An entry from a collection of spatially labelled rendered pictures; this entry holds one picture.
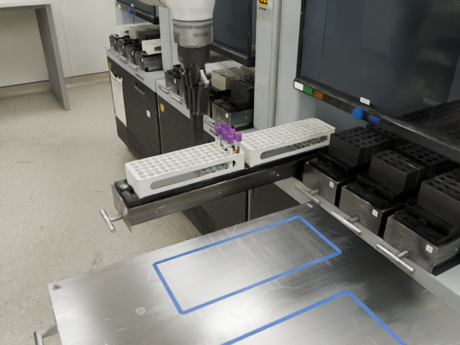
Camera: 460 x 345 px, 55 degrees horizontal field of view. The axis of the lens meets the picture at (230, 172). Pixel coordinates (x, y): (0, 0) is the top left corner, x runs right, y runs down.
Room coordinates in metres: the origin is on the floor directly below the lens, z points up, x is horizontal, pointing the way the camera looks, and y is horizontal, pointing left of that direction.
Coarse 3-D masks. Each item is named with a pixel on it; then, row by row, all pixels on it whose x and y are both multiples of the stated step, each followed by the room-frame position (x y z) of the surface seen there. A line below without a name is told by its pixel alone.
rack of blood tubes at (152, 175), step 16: (208, 144) 1.09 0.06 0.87; (144, 160) 1.00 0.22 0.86; (160, 160) 1.00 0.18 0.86; (176, 160) 1.00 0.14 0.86; (192, 160) 1.00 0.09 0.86; (208, 160) 1.00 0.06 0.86; (224, 160) 1.01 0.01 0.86; (240, 160) 1.03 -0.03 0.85; (128, 176) 0.96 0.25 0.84; (144, 176) 0.92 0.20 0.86; (160, 176) 0.92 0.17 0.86; (176, 176) 1.01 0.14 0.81; (192, 176) 1.01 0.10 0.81; (208, 176) 0.98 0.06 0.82; (144, 192) 0.90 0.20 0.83
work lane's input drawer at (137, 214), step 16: (288, 160) 1.10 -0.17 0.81; (304, 160) 1.12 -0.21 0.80; (224, 176) 1.00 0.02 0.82; (240, 176) 1.02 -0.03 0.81; (256, 176) 1.04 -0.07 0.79; (272, 176) 1.07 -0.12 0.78; (288, 176) 1.09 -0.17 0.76; (112, 192) 0.97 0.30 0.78; (128, 192) 0.92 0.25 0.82; (176, 192) 0.93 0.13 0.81; (192, 192) 0.94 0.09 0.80; (208, 192) 0.97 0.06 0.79; (224, 192) 0.99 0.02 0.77; (128, 208) 0.87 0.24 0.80; (144, 208) 0.88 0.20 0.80; (160, 208) 0.90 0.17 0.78; (176, 208) 0.92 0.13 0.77; (112, 224) 0.88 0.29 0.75; (128, 224) 0.87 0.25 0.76
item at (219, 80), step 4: (212, 72) 1.73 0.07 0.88; (216, 72) 1.72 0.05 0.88; (212, 76) 1.73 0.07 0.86; (216, 76) 1.70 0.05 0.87; (220, 76) 1.67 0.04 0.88; (224, 76) 1.67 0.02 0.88; (228, 76) 1.66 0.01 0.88; (212, 80) 1.73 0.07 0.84; (216, 80) 1.70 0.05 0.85; (220, 80) 1.67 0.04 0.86; (224, 80) 1.65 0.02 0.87; (228, 80) 1.65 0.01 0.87; (212, 84) 1.73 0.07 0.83; (216, 84) 1.70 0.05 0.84; (220, 84) 1.67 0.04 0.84; (224, 84) 1.65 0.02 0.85; (228, 84) 1.65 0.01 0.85; (220, 88) 1.67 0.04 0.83; (224, 88) 1.65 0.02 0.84; (228, 88) 1.65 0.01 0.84
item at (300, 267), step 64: (192, 256) 0.68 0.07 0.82; (256, 256) 0.68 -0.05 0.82; (320, 256) 0.68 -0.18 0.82; (384, 256) 0.68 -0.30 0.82; (64, 320) 0.51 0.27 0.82; (128, 320) 0.51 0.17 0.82; (192, 320) 0.51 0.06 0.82; (256, 320) 0.51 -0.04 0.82; (320, 320) 0.51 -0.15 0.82; (384, 320) 0.51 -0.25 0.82; (448, 320) 0.51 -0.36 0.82
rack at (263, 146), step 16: (272, 128) 1.20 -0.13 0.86; (288, 128) 1.20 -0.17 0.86; (304, 128) 1.21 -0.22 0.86; (320, 128) 1.20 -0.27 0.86; (256, 144) 1.09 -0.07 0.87; (272, 144) 1.09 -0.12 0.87; (288, 144) 1.11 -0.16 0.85; (304, 144) 1.16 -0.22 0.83; (320, 144) 1.17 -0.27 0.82; (256, 160) 1.06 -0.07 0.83
